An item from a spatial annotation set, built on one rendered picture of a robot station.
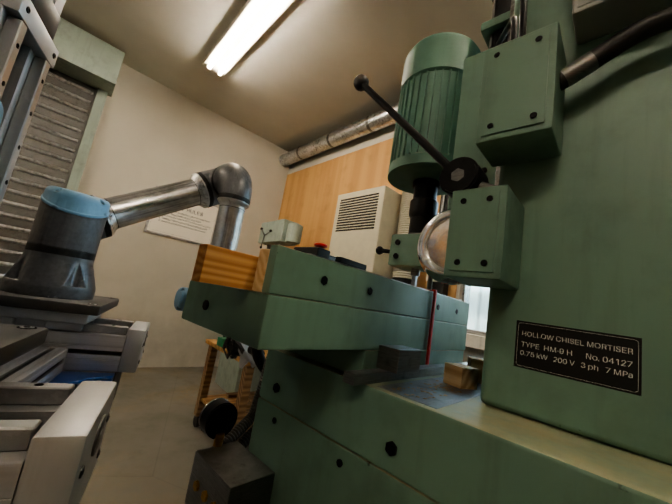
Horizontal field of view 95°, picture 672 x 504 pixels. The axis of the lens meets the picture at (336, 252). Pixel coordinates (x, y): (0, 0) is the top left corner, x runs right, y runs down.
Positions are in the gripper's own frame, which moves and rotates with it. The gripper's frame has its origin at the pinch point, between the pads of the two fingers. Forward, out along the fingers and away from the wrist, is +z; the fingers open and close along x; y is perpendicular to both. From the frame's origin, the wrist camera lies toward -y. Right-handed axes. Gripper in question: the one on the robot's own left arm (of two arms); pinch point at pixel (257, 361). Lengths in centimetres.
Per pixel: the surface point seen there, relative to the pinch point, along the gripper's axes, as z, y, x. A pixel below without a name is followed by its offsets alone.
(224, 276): 28, -39, 33
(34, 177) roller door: -264, 58, 65
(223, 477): 31.3, -7.4, 21.8
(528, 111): 34, -72, 8
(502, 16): 9, -96, -7
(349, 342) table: 33, -35, 15
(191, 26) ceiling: -237, -97, 5
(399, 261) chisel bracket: 19.2, -44.4, -5.7
